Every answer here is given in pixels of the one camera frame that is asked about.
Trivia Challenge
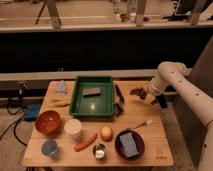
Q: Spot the dark purple grape bunch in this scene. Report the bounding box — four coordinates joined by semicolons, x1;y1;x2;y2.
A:
130;87;147;100

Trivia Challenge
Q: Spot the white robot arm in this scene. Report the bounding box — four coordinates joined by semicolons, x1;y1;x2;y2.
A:
147;61;213;171

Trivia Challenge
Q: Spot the dark brush block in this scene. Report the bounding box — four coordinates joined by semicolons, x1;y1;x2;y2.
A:
114;102;124;116

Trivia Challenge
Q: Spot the wooden folding table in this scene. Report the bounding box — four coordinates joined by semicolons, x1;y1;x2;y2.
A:
22;81;173;168

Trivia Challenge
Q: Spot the dark round plate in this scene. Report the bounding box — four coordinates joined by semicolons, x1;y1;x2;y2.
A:
115;130;145;160

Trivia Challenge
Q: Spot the blue sponge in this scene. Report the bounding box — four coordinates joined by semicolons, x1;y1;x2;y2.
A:
120;132;139;158

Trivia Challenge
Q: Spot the green plastic tray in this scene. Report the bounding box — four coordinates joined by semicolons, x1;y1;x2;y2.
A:
69;76;114;119

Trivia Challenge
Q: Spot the dark grey block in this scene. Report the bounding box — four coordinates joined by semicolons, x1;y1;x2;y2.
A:
82;88;102;97

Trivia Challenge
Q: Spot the yellow orange fruit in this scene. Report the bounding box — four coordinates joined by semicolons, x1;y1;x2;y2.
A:
100;127;113;142

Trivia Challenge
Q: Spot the small metal cup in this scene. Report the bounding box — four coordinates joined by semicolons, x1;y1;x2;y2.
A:
93;144;106;159

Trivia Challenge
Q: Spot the white cup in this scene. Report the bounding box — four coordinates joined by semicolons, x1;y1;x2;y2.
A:
64;119;82;138

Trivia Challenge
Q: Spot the orange carrot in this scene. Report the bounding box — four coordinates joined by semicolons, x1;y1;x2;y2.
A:
74;134;97;152

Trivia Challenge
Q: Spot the light blue cloth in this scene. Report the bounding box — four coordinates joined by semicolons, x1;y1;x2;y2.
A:
55;80;67;95

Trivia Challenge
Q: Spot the yellow banana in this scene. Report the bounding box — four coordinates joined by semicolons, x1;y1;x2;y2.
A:
49;99;70;107

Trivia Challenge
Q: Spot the red bowl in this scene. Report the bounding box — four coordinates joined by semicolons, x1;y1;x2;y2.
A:
35;110;61;136

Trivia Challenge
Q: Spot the small blue cup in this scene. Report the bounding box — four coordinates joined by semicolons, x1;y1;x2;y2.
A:
41;139;58;157

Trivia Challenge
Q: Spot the blue box on floor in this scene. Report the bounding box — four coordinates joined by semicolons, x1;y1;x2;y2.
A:
24;104;41;121

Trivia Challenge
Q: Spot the black handled knife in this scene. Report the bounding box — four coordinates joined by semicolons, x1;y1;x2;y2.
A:
115;84;124;103

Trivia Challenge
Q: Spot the black cable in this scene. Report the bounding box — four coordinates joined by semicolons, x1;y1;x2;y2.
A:
0;99;29;148

